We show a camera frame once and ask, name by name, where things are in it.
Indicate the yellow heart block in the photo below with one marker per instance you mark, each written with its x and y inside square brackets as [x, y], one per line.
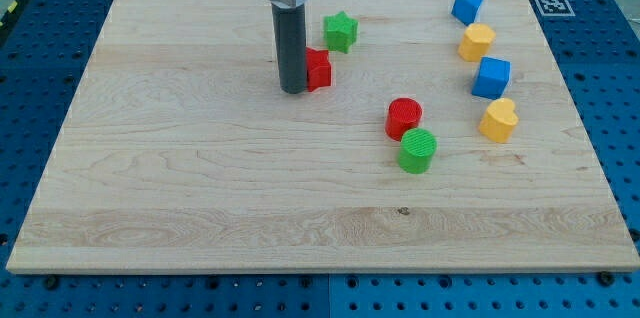
[499, 120]

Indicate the green cylinder block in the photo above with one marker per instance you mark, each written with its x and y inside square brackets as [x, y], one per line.
[417, 148]

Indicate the red star block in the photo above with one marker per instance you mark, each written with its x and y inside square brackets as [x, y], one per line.
[319, 69]

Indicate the yellow black hazard tape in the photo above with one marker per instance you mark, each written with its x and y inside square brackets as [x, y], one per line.
[12, 13]

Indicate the light wooden board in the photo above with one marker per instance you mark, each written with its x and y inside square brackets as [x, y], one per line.
[180, 154]

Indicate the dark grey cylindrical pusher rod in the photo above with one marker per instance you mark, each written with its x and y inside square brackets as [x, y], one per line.
[290, 39]

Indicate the blue cube block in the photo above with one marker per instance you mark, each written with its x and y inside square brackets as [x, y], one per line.
[492, 77]

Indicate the red cylinder block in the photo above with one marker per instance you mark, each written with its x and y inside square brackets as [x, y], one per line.
[403, 114]

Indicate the white fiducial marker tag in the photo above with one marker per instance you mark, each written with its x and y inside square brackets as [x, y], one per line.
[554, 8]

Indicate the green star block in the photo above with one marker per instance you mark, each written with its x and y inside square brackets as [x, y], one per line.
[340, 32]

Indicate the blue triangular block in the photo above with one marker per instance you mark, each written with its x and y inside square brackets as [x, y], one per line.
[466, 11]

